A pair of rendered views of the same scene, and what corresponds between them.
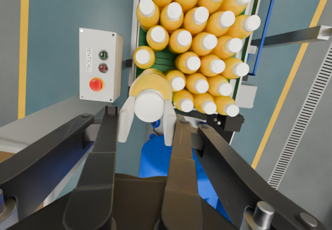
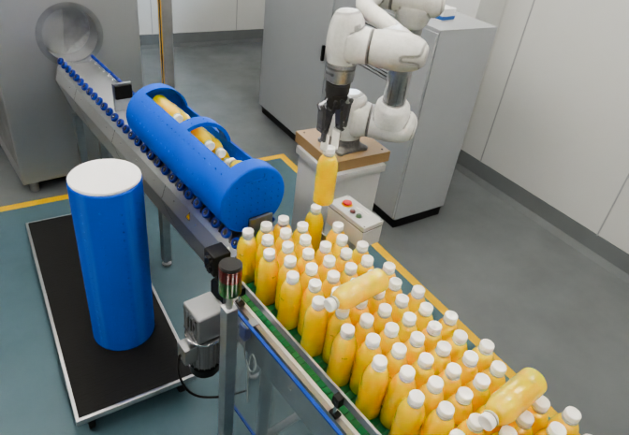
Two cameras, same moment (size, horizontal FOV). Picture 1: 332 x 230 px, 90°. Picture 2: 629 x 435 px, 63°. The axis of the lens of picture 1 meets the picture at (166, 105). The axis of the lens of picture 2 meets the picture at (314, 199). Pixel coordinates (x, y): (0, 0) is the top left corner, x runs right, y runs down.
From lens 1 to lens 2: 156 cm
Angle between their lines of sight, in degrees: 51
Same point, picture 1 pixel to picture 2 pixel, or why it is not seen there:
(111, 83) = (340, 208)
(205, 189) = (240, 168)
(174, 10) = (346, 251)
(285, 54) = not seen: outside the picture
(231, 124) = (218, 248)
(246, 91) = (206, 310)
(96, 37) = (371, 221)
